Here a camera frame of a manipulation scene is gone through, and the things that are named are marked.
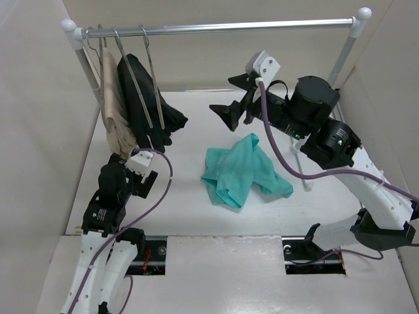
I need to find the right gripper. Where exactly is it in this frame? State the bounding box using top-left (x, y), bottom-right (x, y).
top-left (209, 72), bottom-right (309, 141)

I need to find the teal t shirt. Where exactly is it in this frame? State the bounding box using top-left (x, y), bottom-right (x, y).
top-left (201, 133), bottom-right (294, 209)

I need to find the metal clothes hanger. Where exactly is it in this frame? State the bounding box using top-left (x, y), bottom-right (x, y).
top-left (139, 25), bottom-right (165, 130)

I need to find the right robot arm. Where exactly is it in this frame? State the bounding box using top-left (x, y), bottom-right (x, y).
top-left (211, 73), bottom-right (418, 258)

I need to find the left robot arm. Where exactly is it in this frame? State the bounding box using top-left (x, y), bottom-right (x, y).
top-left (61, 151), bottom-right (158, 313)

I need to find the metal hanger with beige garment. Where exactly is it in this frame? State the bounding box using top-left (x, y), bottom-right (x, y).
top-left (86, 27), bottom-right (111, 133)

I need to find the beige hanging garment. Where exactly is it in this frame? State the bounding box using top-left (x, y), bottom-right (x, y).
top-left (103, 47), bottom-right (137, 160)

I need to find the black hanging garment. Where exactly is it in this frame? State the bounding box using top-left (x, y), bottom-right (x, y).
top-left (117, 54), bottom-right (188, 152)

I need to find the white and chrome clothes rack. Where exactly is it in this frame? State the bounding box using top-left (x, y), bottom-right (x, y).
top-left (61, 7), bottom-right (372, 103)

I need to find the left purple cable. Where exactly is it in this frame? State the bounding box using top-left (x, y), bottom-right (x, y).
top-left (65, 147), bottom-right (175, 314)

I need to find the purple cable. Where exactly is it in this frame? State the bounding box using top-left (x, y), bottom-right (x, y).
top-left (65, 147), bottom-right (175, 314)
top-left (258, 80), bottom-right (419, 260)

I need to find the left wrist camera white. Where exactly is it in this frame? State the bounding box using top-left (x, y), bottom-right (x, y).
top-left (125, 150), bottom-right (154, 181)

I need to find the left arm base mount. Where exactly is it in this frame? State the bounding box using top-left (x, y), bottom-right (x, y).
top-left (126, 237), bottom-right (167, 276)

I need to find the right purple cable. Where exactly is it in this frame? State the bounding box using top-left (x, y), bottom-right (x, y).
top-left (258, 80), bottom-right (419, 260)

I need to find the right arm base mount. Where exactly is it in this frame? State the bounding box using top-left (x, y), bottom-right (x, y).
top-left (282, 223), bottom-right (346, 275)

